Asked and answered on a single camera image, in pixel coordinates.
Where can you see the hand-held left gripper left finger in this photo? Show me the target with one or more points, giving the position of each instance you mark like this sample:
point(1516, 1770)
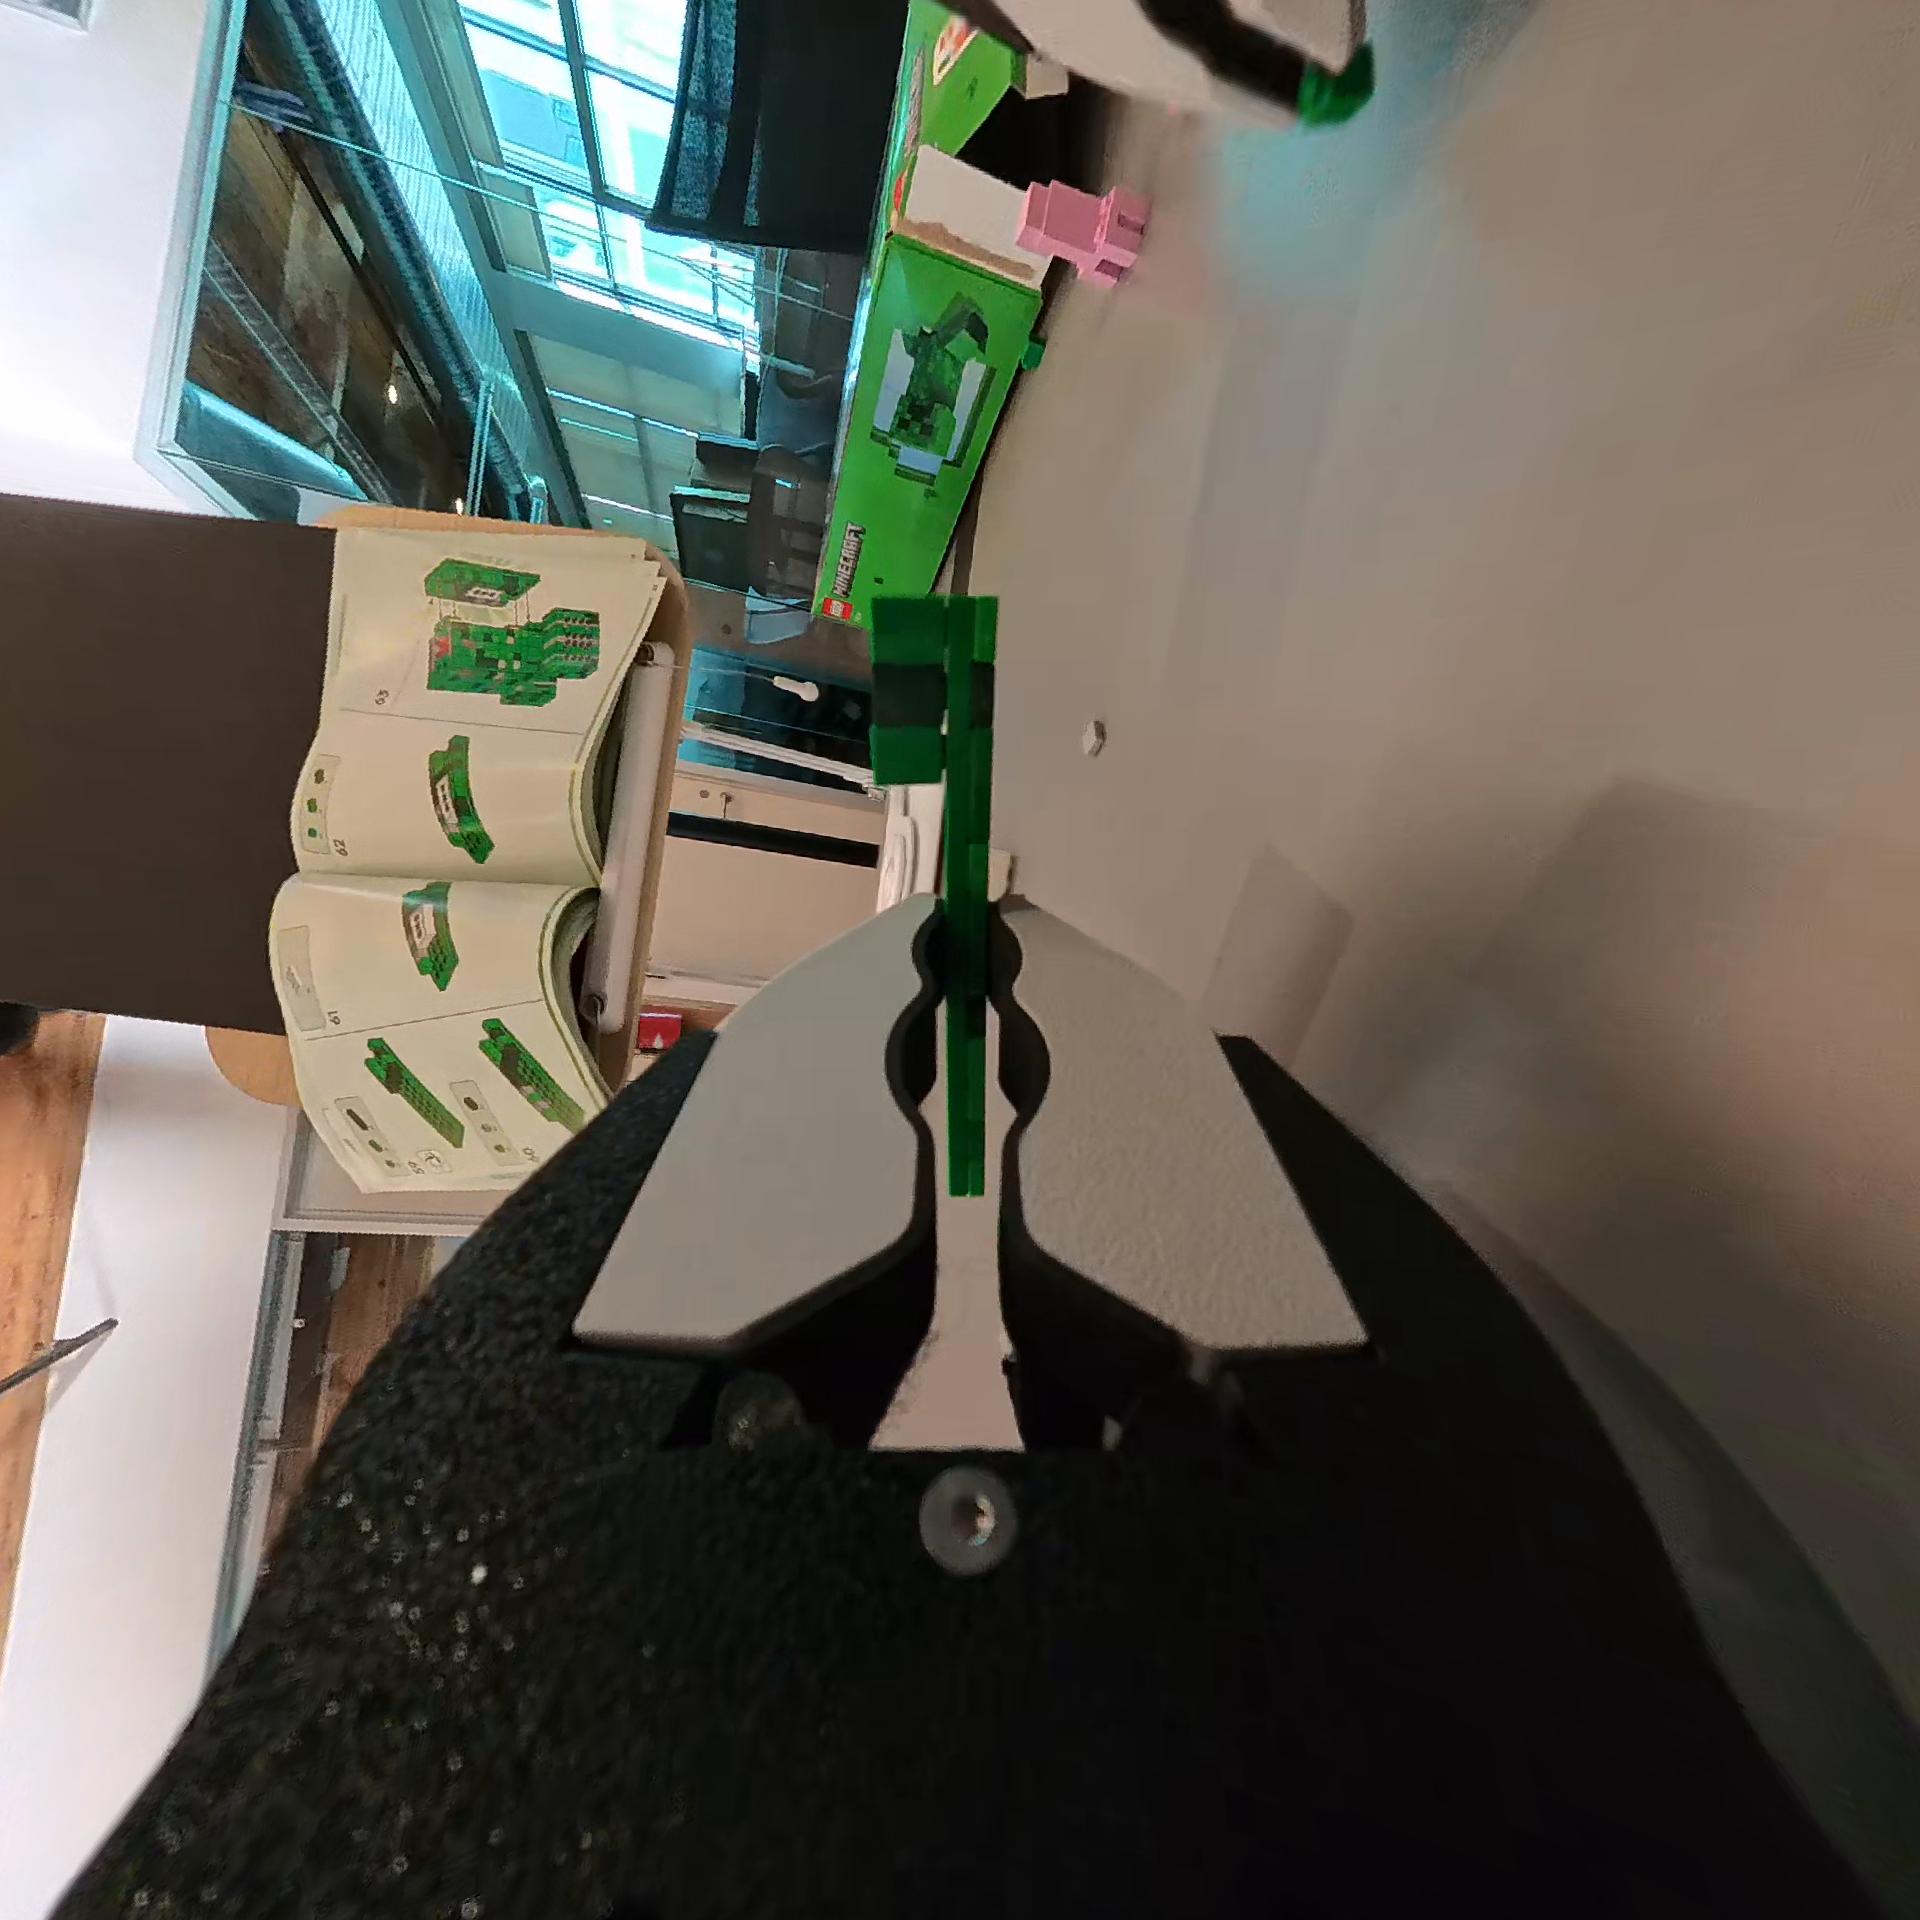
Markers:
point(747, 1157)

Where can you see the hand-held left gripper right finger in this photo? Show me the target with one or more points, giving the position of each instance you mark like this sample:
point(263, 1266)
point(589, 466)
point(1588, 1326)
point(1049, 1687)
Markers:
point(1185, 1184)

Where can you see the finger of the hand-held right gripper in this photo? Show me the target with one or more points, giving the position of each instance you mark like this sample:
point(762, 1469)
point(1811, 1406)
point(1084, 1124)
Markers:
point(1297, 25)
point(1110, 45)

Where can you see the small green brick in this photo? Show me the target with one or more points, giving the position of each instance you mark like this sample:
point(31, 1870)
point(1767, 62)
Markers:
point(1335, 90)

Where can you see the green brick plate assembly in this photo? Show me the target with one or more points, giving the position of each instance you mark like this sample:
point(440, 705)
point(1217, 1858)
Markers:
point(966, 841)

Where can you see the green toy set box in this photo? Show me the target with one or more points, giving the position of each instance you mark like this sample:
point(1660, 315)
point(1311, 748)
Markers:
point(916, 403)
point(952, 68)

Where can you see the pink brick pig figure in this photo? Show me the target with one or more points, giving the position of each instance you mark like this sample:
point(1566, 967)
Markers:
point(1078, 224)

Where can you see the white cardboard box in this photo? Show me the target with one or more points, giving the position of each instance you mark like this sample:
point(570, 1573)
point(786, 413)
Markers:
point(959, 205)

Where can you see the black fabric panel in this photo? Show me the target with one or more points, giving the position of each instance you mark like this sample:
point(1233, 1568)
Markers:
point(782, 121)

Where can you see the open instruction booklet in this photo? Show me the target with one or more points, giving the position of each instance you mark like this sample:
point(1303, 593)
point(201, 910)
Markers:
point(452, 841)

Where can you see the large glass window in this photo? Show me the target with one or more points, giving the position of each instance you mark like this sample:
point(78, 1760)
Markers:
point(452, 227)

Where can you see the dark brown panel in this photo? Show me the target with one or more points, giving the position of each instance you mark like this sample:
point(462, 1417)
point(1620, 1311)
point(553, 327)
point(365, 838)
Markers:
point(151, 748)

